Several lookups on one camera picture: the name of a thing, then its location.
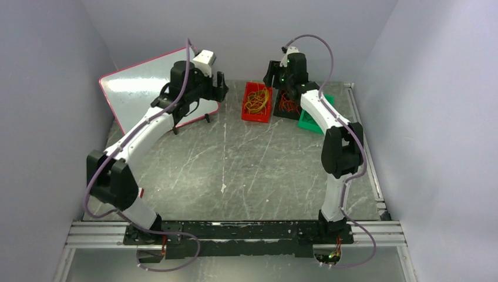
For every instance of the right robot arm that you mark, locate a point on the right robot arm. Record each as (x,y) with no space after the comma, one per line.
(342,151)

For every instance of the red plastic bin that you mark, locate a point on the red plastic bin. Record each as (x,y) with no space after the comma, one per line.
(257,103)

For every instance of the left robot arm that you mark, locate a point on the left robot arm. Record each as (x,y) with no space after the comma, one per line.
(110,177)

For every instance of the pink framed whiteboard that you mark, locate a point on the pink framed whiteboard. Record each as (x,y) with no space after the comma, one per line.
(130,91)

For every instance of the aluminium rail frame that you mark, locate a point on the aluminium rail frame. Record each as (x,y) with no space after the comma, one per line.
(232,170)

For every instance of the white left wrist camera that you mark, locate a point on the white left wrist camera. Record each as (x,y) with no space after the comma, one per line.
(204,61)

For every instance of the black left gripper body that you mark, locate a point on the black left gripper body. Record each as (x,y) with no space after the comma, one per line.
(207,90)

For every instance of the black plastic bin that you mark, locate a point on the black plastic bin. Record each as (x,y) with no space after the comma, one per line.
(284,107)

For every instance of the green plastic bin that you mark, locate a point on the green plastic bin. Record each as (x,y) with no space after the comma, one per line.
(311,122)

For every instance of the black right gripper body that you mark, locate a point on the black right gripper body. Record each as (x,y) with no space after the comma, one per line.
(281,79)

